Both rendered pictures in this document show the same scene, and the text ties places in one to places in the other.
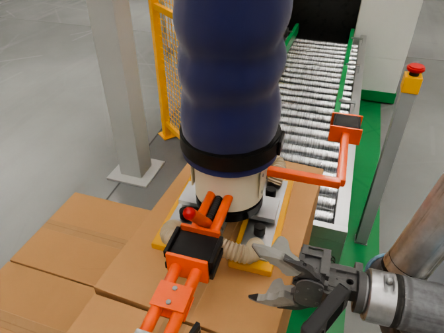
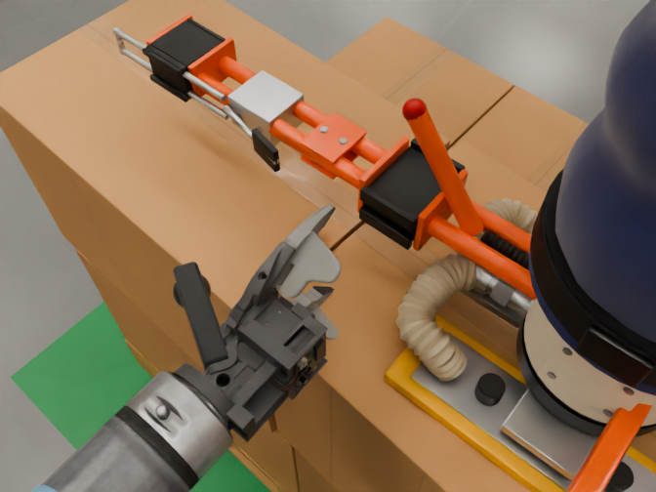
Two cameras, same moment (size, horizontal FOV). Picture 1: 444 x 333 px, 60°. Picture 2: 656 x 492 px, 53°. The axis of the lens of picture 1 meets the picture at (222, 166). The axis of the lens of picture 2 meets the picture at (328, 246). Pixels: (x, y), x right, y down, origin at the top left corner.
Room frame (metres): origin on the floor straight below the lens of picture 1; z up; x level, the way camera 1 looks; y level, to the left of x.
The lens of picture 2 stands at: (0.59, -0.40, 1.63)
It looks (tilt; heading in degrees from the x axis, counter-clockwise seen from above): 56 degrees down; 113
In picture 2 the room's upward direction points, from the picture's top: straight up
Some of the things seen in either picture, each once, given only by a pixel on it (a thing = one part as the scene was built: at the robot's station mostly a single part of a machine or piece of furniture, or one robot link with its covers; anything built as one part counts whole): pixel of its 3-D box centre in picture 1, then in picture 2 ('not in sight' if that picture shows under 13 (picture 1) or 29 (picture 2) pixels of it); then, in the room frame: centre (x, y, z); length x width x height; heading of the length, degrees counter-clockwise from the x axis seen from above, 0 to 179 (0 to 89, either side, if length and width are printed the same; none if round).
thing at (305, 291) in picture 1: (327, 281); (254, 358); (0.43, -0.19, 1.08); 0.12 x 0.09 x 0.08; 73
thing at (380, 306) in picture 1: (376, 295); (182, 420); (0.40, -0.27, 1.08); 0.09 x 0.05 x 0.10; 163
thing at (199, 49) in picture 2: not in sight; (192, 56); (0.16, 0.16, 1.07); 0.08 x 0.07 x 0.05; 163
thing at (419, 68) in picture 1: (415, 70); not in sight; (1.49, -0.79, 1.02); 0.07 x 0.07 x 0.04
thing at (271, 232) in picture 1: (265, 213); (546, 435); (0.71, -0.11, 0.97); 0.34 x 0.10 x 0.05; 163
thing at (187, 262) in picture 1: (194, 252); (411, 192); (0.49, 0.05, 1.07); 0.10 x 0.08 x 0.06; 73
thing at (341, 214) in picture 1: (353, 109); not in sight; (2.11, -0.81, 0.50); 2.31 x 0.05 x 0.19; 162
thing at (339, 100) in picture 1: (350, 71); not in sight; (2.46, -0.87, 0.60); 1.60 x 0.11 x 0.09; 162
